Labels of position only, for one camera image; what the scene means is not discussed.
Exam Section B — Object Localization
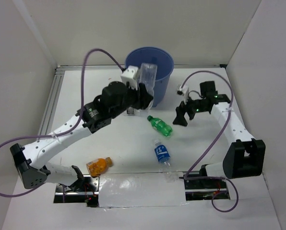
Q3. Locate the orange juice bottle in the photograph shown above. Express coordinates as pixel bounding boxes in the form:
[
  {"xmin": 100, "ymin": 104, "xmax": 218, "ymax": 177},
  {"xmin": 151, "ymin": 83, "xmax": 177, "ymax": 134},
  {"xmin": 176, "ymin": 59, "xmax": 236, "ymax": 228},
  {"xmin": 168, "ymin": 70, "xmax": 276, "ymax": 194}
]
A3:
[{"xmin": 86, "ymin": 157, "xmax": 113, "ymax": 177}]

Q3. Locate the silver tape sheet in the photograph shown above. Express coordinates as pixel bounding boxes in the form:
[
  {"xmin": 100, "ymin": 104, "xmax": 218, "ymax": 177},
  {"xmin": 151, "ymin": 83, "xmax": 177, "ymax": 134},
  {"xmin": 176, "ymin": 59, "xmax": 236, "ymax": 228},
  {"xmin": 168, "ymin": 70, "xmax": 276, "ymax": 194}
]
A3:
[{"xmin": 98, "ymin": 172, "xmax": 187, "ymax": 207}]

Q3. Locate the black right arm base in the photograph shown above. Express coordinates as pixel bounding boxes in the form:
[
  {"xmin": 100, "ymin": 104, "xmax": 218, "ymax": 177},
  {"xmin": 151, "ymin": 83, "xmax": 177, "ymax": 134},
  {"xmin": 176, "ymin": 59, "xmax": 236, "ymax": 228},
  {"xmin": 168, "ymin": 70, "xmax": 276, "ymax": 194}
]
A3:
[{"xmin": 179, "ymin": 176, "xmax": 230, "ymax": 201}]

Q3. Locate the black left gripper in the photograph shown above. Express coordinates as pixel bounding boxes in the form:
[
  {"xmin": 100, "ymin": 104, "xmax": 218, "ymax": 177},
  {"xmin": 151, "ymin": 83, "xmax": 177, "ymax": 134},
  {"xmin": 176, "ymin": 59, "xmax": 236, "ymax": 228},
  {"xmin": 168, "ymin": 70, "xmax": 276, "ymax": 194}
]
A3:
[{"xmin": 110, "ymin": 80, "xmax": 154, "ymax": 119}]

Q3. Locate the aluminium rail frame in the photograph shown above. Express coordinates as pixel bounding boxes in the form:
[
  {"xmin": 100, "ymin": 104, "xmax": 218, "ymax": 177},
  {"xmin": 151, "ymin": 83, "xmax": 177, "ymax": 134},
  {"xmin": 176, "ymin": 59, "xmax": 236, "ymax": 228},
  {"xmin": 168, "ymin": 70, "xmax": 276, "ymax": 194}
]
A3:
[{"xmin": 38, "ymin": 64, "xmax": 227, "ymax": 135}]

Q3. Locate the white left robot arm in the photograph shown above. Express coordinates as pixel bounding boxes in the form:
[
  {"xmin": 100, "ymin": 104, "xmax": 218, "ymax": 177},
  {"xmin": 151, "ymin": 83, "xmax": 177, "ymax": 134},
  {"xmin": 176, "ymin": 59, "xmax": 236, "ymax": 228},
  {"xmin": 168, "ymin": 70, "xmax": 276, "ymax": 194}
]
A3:
[{"xmin": 10, "ymin": 81, "xmax": 153, "ymax": 191}]

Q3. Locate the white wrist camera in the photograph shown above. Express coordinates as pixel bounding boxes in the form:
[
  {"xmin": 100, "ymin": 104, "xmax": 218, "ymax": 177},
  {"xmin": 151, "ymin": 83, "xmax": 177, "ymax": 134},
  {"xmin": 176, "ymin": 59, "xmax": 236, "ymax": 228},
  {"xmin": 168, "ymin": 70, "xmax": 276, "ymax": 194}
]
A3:
[
  {"xmin": 120, "ymin": 66, "xmax": 140, "ymax": 90},
  {"xmin": 177, "ymin": 84, "xmax": 189, "ymax": 104}
]

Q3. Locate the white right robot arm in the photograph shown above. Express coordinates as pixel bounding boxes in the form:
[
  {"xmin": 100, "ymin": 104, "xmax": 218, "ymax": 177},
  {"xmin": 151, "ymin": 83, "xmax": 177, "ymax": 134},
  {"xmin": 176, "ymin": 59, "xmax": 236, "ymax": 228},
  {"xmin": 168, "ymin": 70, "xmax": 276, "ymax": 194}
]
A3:
[{"xmin": 173, "ymin": 81, "xmax": 266, "ymax": 188}]

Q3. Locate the green soda bottle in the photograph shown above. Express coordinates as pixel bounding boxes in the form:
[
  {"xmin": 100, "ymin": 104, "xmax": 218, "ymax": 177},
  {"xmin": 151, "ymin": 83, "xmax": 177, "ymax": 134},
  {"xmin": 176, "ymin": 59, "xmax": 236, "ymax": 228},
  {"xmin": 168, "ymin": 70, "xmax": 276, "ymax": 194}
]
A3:
[{"xmin": 147, "ymin": 115, "xmax": 173, "ymax": 137}]

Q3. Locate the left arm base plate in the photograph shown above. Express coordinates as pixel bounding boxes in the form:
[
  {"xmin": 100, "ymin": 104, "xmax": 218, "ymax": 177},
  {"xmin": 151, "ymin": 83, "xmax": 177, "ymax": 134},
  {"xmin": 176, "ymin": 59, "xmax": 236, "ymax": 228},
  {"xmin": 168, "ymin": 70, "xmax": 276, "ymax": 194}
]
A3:
[{"xmin": 53, "ymin": 175, "xmax": 100, "ymax": 207}]

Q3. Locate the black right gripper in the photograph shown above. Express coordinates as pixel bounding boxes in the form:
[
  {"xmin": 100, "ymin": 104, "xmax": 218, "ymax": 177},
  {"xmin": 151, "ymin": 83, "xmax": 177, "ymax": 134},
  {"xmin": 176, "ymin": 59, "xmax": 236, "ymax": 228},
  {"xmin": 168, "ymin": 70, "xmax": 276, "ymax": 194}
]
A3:
[{"xmin": 172, "ymin": 92, "xmax": 208, "ymax": 127}]

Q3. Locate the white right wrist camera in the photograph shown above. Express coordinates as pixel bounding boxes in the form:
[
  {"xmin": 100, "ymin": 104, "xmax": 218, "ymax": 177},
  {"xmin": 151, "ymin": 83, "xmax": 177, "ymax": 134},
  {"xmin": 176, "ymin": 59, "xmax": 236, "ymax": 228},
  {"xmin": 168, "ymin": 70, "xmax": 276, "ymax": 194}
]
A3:
[{"xmin": 177, "ymin": 84, "xmax": 189, "ymax": 104}]

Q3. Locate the clear bottle black cap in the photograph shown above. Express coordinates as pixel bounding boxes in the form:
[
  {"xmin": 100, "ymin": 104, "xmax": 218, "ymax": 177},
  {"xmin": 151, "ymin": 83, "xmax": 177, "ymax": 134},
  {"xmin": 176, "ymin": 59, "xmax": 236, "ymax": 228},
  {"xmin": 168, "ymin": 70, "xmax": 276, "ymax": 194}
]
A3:
[{"xmin": 126, "ymin": 107, "xmax": 143, "ymax": 116}]

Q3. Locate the blue label water bottle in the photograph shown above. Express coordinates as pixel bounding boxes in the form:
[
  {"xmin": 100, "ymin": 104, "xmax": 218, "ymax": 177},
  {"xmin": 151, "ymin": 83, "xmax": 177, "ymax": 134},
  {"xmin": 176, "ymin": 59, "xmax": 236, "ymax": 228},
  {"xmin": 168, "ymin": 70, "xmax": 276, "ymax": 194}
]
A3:
[{"xmin": 154, "ymin": 139, "xmax": 179, "ymax": 182}]

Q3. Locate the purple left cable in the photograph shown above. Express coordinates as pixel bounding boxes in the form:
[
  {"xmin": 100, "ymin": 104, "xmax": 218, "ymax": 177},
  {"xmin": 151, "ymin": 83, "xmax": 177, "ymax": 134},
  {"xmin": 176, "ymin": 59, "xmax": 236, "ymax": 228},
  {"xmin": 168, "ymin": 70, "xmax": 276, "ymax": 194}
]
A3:
[{"xmin": 0, "ymin": 48, "xmax": 126, "ymax": 197}]

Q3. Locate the clear bottle white cap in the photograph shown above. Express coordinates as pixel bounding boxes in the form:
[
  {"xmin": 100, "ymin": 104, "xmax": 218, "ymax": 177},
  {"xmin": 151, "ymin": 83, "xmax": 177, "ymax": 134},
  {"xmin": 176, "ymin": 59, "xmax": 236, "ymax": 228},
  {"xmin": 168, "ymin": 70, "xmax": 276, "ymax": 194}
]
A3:
[{"xmin": 139, "ymin": 63, "xmax": 157, "ymax": 96}]

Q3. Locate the blue plastic bin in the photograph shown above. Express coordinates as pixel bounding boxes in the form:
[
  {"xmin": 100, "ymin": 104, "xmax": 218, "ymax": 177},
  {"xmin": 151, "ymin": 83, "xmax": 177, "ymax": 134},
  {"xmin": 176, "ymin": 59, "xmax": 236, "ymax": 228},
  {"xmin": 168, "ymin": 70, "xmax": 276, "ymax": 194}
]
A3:
[{"xmin": 124, "ymin": 46, "xmax": 174, "ymax": 107}]

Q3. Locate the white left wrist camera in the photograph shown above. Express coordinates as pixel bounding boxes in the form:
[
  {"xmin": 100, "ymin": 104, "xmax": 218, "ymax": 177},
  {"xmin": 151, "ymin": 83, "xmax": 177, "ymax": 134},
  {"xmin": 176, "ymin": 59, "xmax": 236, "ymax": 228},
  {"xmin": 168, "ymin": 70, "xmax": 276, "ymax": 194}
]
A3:
[{"xmin": 120, "ymin": 66, "xmax": 140, "ymax": 90}]

